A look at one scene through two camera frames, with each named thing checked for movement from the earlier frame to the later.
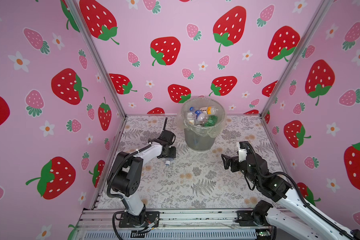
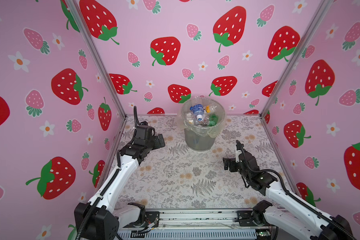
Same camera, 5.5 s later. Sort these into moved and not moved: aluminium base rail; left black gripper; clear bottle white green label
Moved: left black gripper
Not moved: clear bottle white green label; aluminium base rail
